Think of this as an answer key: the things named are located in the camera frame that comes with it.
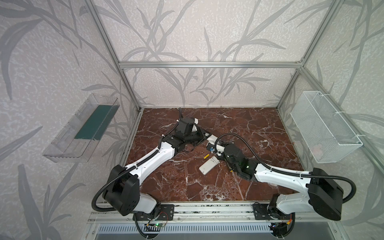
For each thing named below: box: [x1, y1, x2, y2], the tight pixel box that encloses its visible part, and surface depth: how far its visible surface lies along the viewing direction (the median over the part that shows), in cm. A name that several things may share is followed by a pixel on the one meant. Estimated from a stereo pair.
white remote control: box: [199, 156, 221, 176], surface depth 91 cm
